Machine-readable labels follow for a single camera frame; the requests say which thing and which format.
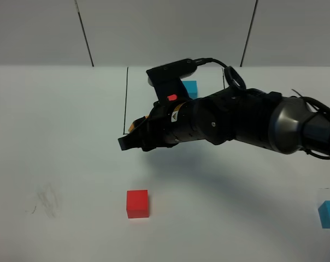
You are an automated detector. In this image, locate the red template block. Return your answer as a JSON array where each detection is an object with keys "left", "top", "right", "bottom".
[{"left": 167, "top": 94, "right": 177, "bottom": 101}]

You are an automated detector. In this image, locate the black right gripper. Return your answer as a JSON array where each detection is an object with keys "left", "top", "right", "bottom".
[{"left": 118, "top": 99, "right": 198, "bottom": 152}]

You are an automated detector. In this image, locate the blue template block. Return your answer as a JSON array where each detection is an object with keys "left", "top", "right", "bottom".
[{"left": 182, "top": 81, "right": 198, "bottom": 99}]

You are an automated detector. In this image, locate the orange block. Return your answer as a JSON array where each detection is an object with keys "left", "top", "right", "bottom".
[{"left": 128, "top": 116, "right": 148, "bottom": 133}]

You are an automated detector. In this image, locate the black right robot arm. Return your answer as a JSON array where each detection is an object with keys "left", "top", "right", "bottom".
[{"left": 119, "top": 87, "right": 330, "bottom": 160}]

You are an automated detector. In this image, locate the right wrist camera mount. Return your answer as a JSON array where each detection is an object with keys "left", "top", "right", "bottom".
[{"left": 146, "top": 58, "right": 197, "bottom": 106}]

